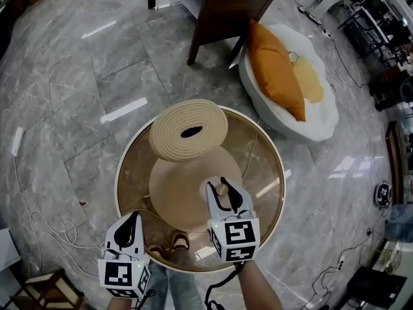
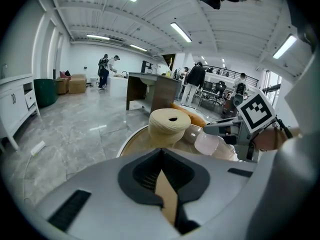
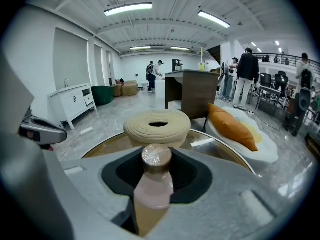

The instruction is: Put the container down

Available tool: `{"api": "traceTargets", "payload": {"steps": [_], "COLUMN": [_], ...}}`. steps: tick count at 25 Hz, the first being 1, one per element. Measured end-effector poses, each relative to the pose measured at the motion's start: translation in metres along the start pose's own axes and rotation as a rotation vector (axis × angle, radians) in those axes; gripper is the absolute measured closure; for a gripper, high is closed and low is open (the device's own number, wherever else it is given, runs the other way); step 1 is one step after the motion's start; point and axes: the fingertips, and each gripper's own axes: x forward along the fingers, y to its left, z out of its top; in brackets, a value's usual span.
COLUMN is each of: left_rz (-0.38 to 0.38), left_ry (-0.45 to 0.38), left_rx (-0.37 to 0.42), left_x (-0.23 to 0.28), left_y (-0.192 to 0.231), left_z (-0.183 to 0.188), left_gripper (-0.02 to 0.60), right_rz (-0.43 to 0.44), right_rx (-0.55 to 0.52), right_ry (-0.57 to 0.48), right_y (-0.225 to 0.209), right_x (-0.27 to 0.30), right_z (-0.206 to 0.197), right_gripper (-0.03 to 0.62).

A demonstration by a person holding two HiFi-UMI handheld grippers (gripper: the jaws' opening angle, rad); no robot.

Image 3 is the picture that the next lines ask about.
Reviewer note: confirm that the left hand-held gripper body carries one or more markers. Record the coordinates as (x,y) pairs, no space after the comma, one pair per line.
(12,96)

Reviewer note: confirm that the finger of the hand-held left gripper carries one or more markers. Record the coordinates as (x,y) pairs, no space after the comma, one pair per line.
(42,132)

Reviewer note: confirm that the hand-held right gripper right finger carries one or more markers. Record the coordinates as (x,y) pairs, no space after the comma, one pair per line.
(225,209)

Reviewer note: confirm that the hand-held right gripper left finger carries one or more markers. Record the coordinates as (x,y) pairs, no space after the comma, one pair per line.
(65,199)

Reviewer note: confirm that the pink container with wooden cap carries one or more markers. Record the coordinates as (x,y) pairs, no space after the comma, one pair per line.
(153,191)

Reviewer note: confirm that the yellow container with flag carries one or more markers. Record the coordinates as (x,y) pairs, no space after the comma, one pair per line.
(201,65)

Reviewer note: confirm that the white sideboard cabinet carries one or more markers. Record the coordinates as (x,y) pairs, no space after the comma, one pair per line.
(72,104)

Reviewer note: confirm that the white power strip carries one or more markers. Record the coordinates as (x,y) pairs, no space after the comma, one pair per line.
(86,131)

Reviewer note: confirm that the green armchair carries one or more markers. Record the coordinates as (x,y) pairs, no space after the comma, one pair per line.
(102,95)

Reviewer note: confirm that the white egg-shaped floor cushion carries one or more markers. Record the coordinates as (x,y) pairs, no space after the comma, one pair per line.
(267,149)

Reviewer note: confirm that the orange cushion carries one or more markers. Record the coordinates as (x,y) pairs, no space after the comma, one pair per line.
(232,129)

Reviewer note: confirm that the dark wooden desk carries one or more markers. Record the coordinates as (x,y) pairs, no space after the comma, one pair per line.
(197,94)

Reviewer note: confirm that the long ceiling light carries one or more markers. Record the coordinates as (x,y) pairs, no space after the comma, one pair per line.
(127,9)
(213,19)
(180,48)
(140,48)

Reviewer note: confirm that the black office chair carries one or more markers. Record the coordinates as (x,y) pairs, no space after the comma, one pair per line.
(282,82)
(265,79)

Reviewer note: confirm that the black machine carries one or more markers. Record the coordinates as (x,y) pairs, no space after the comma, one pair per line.
(177,64)

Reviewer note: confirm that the black backpack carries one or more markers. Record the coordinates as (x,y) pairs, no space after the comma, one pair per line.
(306,79)

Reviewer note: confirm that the black metal railing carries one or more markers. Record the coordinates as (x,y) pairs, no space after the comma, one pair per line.
(287,59)

